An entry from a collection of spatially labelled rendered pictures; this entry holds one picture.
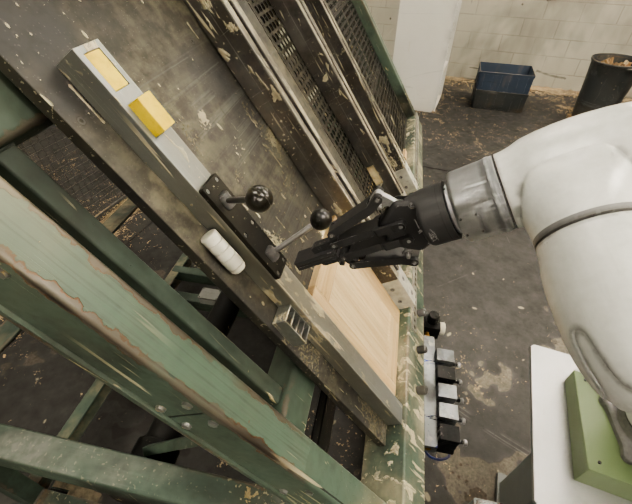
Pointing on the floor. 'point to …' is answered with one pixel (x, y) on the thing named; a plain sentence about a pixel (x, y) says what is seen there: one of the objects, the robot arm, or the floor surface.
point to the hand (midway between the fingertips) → (317, 254)
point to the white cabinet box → (424, 48)
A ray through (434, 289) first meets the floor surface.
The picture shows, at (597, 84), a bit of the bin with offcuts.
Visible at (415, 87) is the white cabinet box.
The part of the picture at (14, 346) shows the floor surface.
